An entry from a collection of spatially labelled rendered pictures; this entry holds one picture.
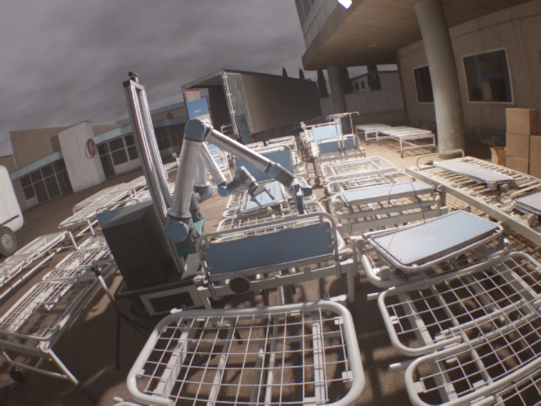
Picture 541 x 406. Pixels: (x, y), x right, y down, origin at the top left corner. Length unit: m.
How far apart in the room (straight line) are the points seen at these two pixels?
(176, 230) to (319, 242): 0.82
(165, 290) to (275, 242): 0.98
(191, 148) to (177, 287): 0.99
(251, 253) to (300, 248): 0.26
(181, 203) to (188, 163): 0.24
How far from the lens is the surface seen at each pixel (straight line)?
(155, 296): 2.04
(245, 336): 1.79
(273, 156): 3.22
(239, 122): 11.23
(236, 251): 1.37
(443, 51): 5.67
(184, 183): 1.51
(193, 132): 1.47
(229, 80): 11.67
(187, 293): 1.96
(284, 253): 1.38
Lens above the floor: 1.26
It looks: 18 degrees down
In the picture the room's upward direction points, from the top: 12 degrees counter-clockwise
